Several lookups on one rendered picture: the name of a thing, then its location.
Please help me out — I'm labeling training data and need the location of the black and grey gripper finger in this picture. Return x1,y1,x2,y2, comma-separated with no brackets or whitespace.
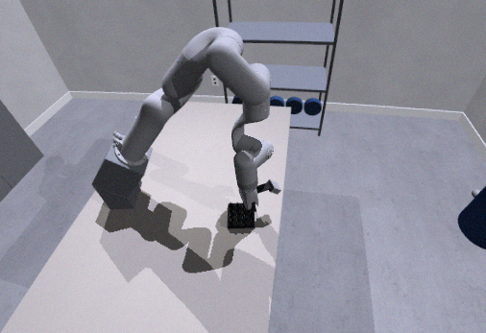
248,202,256,213

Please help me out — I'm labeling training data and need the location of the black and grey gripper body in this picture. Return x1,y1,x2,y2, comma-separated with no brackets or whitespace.
238,187,258,210

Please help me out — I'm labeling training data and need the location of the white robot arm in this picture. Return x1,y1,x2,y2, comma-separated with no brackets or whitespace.
112,27,281,194

